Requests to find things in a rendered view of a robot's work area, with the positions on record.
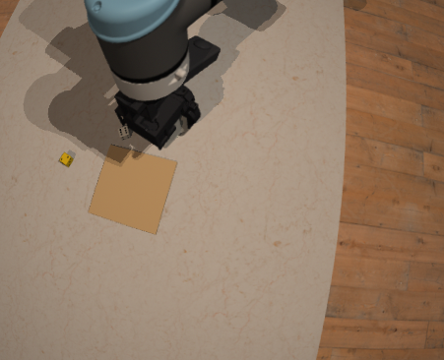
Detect yellow die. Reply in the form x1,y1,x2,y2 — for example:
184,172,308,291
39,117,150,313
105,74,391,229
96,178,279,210
59,152,74,167

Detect white die with black pips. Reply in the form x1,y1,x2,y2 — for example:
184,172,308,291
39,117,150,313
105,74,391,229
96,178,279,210
118,126,131,141

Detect orange flat mat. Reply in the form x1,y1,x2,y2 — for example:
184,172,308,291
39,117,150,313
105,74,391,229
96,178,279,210
89,145,177,234

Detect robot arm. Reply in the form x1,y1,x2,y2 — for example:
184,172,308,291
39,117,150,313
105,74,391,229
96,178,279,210
84,0,222,101

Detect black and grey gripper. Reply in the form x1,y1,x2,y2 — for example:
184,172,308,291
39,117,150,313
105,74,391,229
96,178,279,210
114,85,201,150

